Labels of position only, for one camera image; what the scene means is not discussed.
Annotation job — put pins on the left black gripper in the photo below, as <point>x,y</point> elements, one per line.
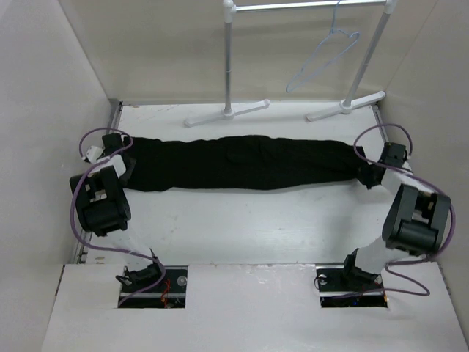
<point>126,176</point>

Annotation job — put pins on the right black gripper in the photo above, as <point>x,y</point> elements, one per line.
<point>365,177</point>

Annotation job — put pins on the black trousers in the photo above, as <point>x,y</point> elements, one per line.
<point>244,162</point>

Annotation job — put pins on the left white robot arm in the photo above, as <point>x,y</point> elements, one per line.
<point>100,206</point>

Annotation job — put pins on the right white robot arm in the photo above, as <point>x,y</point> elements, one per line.
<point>414,226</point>

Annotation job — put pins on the white clothes rack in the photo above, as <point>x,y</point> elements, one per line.
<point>346,106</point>

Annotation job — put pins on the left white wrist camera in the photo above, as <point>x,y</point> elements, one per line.
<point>92,154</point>

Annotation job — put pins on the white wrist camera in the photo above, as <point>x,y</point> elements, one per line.
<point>92,154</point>
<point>407,167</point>

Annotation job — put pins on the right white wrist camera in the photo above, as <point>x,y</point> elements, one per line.
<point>407,167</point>

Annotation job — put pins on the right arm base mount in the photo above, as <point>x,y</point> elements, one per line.
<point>337,291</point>

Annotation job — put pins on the light blue wire hanger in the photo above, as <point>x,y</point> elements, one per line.
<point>328,51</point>

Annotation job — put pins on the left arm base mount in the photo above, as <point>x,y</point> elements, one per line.
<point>170,293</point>

